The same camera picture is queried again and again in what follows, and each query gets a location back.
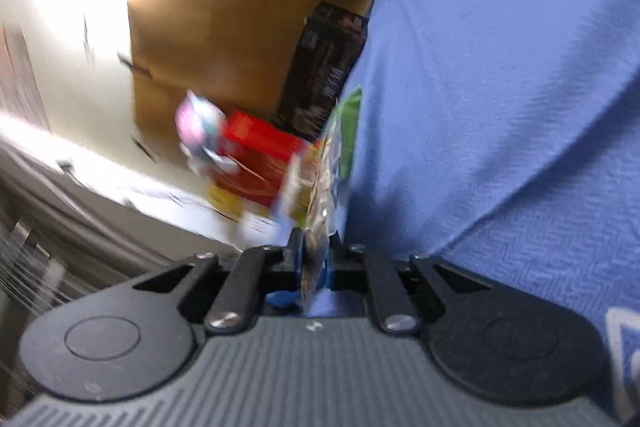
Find wooden board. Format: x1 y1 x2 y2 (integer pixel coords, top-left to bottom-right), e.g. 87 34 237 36
127 0 376 142

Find yellow duck plush toy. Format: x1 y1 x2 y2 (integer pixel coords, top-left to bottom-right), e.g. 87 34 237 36
206 184 247 222

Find clear packet yellow serrated edges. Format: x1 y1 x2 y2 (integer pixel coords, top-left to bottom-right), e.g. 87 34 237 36
272 142 351 313

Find green wafer packet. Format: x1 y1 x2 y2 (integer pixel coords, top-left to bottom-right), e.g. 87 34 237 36
334 87 363 180

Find red gift box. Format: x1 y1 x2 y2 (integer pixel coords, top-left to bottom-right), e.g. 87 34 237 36
207 109 306 208

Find black tin box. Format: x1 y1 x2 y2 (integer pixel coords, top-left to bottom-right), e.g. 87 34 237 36
274 2 370 142

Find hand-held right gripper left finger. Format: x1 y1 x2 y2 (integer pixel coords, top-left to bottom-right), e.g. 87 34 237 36
132 227 306 334

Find pink and blue plush toy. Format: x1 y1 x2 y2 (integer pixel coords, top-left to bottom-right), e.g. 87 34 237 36
175 89 241 172

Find white enamel mug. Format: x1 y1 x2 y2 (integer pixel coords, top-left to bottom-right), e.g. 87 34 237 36
235 212 281 250

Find blue printed tablecloth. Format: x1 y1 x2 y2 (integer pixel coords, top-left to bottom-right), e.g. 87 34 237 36
320 0 640 423

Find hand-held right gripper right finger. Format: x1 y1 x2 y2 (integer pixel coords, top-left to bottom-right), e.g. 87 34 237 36
325 234 501 334

